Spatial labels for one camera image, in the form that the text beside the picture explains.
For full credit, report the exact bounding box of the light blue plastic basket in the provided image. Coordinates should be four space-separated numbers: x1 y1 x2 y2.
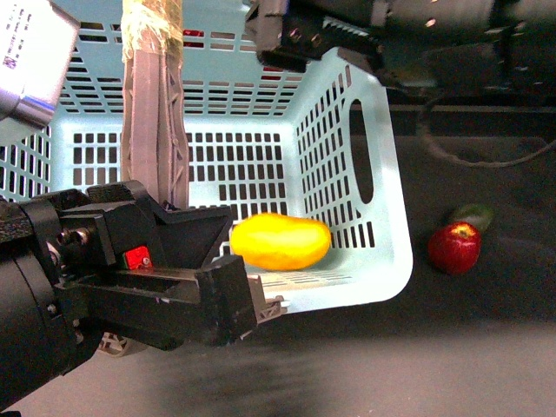
1 1 413 313

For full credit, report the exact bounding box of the green avocado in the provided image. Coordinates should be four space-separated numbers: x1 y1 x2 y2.
448 203 494 234

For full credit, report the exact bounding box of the silver labelled camera box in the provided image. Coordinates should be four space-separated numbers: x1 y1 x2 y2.
1 1 80 140

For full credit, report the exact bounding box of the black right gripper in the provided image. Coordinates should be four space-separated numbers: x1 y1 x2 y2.
22 181 257 350

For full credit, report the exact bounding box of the red apple near mango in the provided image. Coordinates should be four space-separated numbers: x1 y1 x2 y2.
427 222 482 275

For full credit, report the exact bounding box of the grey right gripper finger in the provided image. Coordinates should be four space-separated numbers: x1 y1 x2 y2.
98 274 288 358
121 1 189 209

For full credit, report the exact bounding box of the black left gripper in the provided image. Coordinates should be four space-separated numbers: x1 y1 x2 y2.
245 1 385 74

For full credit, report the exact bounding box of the yellow mango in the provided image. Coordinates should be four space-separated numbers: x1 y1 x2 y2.
229 213 332 271

